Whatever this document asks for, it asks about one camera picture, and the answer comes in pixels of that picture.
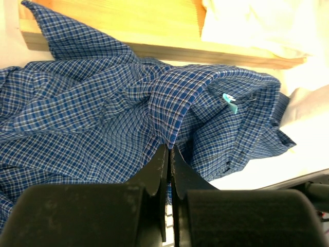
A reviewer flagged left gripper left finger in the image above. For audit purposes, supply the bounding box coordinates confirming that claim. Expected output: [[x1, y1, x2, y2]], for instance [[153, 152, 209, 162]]
[[1, 145, 169, 246]]

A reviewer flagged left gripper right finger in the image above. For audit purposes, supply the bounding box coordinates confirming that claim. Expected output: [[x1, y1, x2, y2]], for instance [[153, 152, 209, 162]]
[[170, 147, 328, 246]]

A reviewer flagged blue checked shirt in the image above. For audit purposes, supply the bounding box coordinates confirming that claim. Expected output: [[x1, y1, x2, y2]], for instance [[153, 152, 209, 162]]
[[1, 1, 295, 225]]

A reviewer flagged wooden clothes rack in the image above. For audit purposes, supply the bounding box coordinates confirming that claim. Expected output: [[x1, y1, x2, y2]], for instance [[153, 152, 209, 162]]
[[18, 1, 306, 69]]

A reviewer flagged white shirt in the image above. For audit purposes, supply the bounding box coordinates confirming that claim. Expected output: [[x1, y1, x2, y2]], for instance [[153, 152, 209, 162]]
[[201, 1, 328, 189]]

